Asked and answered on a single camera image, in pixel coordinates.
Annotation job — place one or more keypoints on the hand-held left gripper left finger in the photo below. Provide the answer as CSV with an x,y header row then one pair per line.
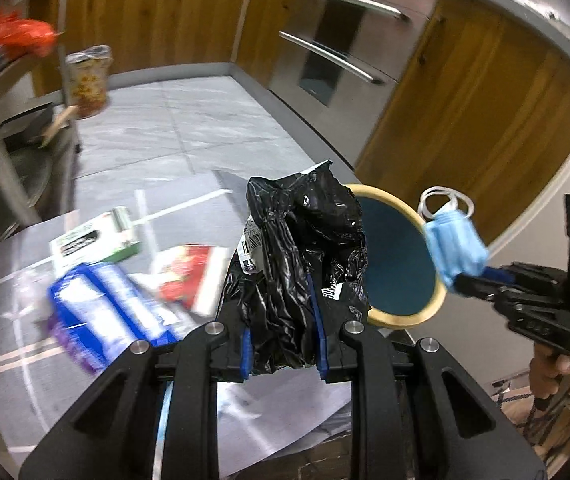
x,y
245,355

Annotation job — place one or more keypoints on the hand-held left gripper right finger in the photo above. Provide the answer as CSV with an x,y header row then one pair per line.
x,y
321,350

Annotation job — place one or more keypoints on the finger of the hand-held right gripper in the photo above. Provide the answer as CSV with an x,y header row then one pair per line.
x,y
500,275
480,287

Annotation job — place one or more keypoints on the blue face mask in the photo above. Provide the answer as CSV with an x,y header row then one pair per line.
x,y
455,245

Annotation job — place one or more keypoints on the blue bin with yellow rim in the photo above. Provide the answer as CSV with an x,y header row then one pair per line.
x,y
400,260

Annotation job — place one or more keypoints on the black plastic bag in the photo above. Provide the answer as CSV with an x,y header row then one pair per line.
x,y
285,260

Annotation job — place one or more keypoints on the person's right hand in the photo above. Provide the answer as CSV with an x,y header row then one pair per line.
x,y
547,367

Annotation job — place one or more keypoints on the red and white packet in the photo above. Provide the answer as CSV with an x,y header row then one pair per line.
x,y
190,275

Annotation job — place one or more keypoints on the blue and white packet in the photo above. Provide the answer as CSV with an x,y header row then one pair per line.
x,y
110,310

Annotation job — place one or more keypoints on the wooden cabinet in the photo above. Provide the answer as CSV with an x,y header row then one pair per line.
x,y
475,110
155,20

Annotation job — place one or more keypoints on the green and white box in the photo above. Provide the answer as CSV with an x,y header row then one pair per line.
x,y
95,240

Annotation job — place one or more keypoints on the grey mat with white lines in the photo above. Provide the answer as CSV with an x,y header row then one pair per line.
x,y
25,360

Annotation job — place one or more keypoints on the dark round pan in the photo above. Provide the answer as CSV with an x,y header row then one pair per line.
x,y
32,180

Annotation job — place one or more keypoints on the stainless steel oven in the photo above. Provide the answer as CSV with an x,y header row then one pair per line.
x,y
345,35

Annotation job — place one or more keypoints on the plastic-covered food container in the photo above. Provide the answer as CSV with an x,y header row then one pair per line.
x,y
87,82

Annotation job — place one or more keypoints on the metal shelf rack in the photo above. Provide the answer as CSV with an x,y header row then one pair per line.
x,y
65,35

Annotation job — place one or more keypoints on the red plastic bag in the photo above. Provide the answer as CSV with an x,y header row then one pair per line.
x,y
20,35

